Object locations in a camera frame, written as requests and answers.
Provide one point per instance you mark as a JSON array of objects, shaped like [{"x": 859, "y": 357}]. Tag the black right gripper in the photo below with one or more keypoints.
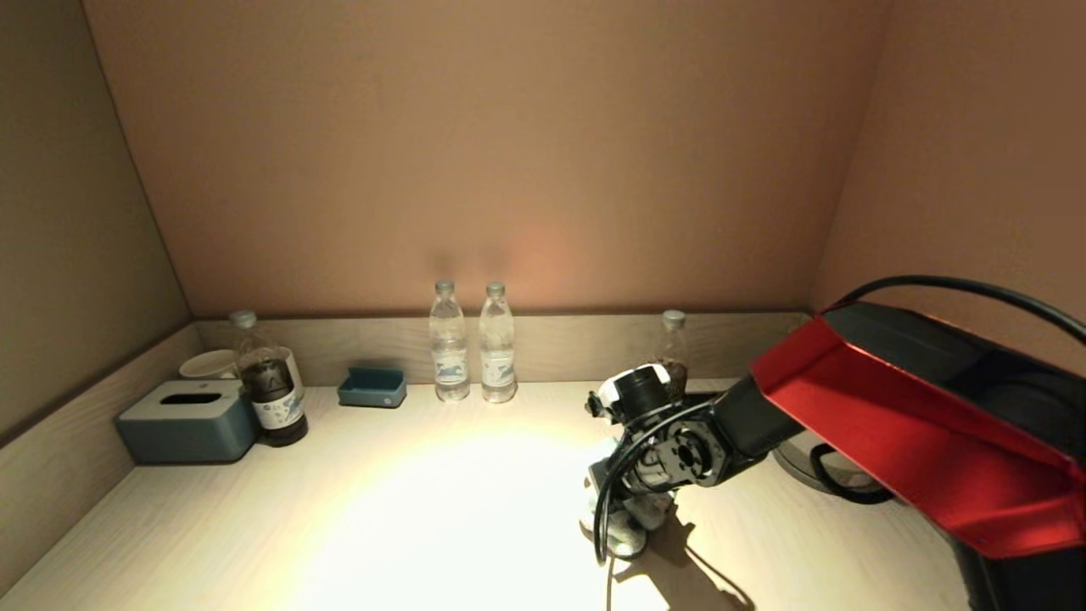
[{"x": 628, "y": 484}]

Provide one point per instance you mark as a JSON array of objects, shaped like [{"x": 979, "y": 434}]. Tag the light blue microfiber cloth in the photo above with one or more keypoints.
[{"x": 632, "y": 530}]

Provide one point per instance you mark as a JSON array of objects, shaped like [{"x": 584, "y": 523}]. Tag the red and black right robot arm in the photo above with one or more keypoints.
[{"x": 916, "y": 416}]

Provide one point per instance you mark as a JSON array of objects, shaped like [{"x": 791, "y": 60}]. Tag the dark drink bottle white label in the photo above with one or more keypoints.
[{"x": 674, "y": 339}]

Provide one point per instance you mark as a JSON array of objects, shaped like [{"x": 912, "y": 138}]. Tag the grey kettle base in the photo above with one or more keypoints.
[{"x": 793, "y": 462}]

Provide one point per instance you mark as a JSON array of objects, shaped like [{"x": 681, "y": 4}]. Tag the clear water bottle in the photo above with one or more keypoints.
[
  {"x": 497, "y": 361},
  {"x": 448, "y": 356}
]

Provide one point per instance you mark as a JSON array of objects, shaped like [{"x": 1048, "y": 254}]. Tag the small blue plastic tray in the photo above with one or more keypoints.
[{"x": 372, "y": 390}]

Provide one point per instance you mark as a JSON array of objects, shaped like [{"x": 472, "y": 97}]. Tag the white ceramic cup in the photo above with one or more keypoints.
[
  {"x": 293, "y": 369},
  {"x": 206, "y": 365}
]

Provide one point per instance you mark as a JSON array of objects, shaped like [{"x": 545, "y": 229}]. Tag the dark drink bottle patterned label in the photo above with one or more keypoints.
[{"x": 276, "y": 399}]

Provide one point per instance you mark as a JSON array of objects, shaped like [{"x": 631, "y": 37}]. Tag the grey-blue tissue box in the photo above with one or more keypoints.
[{"x": 182, "y": 428}]

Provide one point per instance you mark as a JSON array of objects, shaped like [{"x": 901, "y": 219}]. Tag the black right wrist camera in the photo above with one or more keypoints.
[{"x": 638, "y": 395}]

